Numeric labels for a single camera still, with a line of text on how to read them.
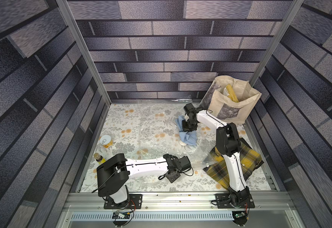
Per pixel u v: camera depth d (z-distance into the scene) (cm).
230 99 94
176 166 62
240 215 73
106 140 92
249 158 83
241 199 64
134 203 73
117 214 71
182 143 94
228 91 97
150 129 103
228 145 60
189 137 93
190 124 87
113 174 48
